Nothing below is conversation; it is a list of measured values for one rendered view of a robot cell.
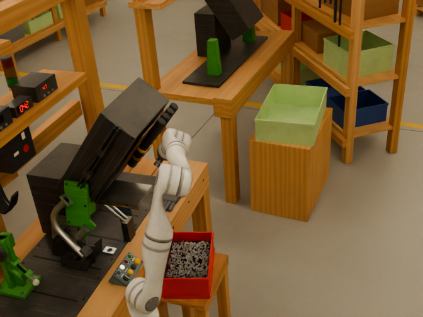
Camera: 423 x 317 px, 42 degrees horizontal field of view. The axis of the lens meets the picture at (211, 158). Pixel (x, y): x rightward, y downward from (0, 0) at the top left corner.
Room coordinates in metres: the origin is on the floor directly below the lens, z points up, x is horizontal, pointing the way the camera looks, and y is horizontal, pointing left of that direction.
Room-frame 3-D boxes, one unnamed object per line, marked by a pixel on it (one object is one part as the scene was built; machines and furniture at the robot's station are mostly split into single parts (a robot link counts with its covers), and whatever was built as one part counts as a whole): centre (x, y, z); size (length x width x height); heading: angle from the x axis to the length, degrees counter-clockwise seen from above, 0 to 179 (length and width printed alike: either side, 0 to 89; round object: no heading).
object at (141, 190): (2.11, 0.49, 1.11); 0.39 x 0.16 x 0.03; 69
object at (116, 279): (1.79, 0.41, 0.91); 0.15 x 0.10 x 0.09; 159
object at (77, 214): (1.98, 0.58, 1.17); 0.13 x 0.12 x 0.20; 159
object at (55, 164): (2.22, 0.71, 1.07); 0.30 x 0.18 x 0.34; 159
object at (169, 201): (2.30, 0.23, 0.91); 0.20 x 0.11 x 0.03; 157
